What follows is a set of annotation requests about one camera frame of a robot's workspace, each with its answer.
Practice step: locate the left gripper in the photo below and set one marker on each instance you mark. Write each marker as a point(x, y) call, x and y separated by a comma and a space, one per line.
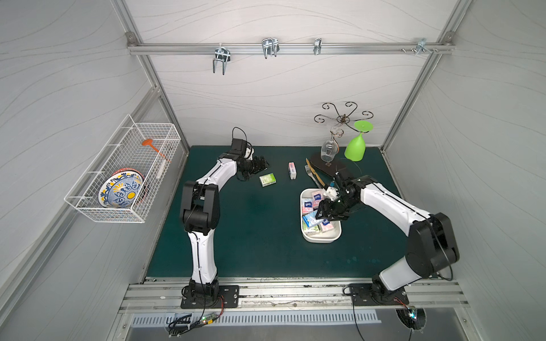
point(257, 165)

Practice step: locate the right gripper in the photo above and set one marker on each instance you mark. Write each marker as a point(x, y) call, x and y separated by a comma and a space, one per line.
point(338, 204)

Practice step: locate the pink white tissue pack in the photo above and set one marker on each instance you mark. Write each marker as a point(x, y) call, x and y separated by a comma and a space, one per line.
point(326, 226)

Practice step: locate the light blue tissue pack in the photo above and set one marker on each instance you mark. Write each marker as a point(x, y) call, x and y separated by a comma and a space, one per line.
point(311, 219)

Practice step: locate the green white tissue pack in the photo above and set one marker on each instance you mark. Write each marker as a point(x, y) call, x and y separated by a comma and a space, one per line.
point(310, 231)

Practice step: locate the white oval storage box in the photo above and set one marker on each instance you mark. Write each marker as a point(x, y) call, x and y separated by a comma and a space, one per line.
point(320, 238)

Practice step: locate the pink Tempo tissue pack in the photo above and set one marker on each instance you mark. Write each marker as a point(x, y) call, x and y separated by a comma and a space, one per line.
point(317, 196)

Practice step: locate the pink floral Tempo pack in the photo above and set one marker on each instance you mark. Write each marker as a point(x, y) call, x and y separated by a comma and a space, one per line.
point(306, 205)

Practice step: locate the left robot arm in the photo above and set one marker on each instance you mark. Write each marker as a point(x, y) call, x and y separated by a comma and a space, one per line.
point(200, 215)

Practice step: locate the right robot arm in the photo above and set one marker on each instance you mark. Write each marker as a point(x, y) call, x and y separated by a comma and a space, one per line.
point(431, 243)

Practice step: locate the metal fork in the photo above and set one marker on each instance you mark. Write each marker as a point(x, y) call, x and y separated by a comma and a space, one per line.
point(312, 177)

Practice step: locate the wooden knife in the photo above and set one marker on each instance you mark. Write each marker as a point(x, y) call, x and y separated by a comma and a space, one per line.
point(324, 186)

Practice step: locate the clear wine glass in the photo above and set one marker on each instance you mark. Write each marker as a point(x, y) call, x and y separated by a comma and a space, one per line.
point(330, 147)

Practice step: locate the green plastic wine glass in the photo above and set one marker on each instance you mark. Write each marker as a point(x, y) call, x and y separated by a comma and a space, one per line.
point(356, 148)

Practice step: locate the black metal glass rack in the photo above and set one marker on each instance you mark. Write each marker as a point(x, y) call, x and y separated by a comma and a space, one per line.
point(341, 121)

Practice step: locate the double metal hook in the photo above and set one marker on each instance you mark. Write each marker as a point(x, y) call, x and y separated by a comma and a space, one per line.
point(222, 57)
point(270, 47)

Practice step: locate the blue yellow patterned plate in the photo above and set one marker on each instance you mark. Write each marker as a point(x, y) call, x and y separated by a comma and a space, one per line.
point(121, 189)

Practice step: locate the single metal hook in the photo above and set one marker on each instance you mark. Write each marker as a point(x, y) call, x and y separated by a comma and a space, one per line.
point(317, 46)

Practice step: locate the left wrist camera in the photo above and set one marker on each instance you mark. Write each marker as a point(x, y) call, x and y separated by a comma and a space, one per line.
point(241, 149)

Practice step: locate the orange handled brush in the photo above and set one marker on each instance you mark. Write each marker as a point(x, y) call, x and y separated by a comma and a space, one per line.
point(150, 143)

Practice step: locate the aluminium top rail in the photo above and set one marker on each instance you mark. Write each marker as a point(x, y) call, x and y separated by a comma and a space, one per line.
point(208, 49)

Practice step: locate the white wire basket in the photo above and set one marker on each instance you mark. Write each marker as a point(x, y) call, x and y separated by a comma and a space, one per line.
point(124, 151)

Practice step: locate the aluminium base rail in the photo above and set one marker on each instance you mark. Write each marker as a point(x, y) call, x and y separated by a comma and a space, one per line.
point(289, 294)

